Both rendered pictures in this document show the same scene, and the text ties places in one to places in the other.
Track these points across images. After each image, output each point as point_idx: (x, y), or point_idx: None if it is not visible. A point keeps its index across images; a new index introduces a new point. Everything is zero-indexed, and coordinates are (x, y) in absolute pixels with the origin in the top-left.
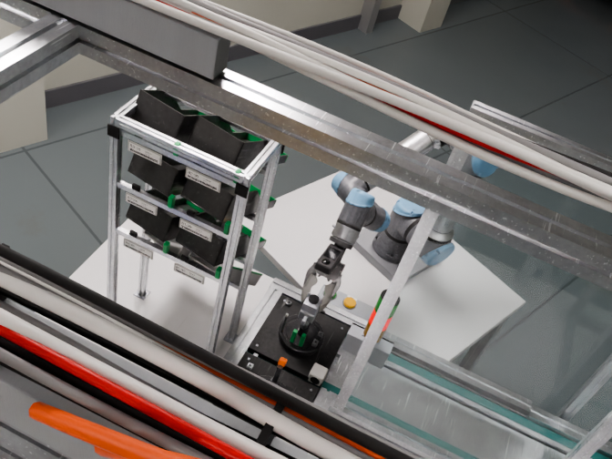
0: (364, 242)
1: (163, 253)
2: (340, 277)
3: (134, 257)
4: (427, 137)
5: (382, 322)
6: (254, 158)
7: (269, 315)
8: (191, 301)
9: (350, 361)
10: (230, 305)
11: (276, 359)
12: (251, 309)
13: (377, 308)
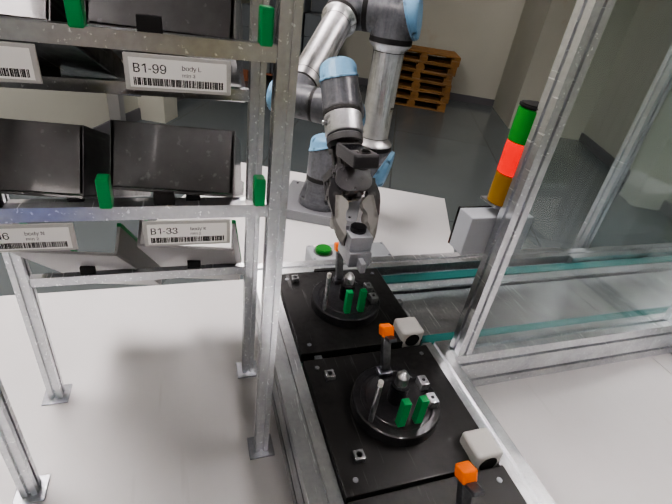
0: (294, 207)
1: (103, 212)
2: (374, 181)
3: (5, 353)
4: (342, 14)
5: (551, 147)
6: None
7: (286, 303)
8: (151, 359)
9: (403, 305)
10: (211, 333)
11: (348, 345)
12: (240, 322)
13: (526, 134)
